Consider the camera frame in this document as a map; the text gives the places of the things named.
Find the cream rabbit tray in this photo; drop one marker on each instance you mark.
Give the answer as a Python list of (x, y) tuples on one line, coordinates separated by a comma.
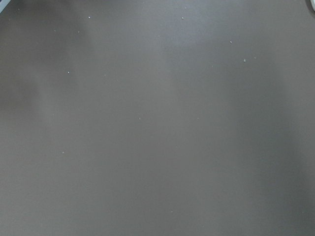
[(312, 4)]

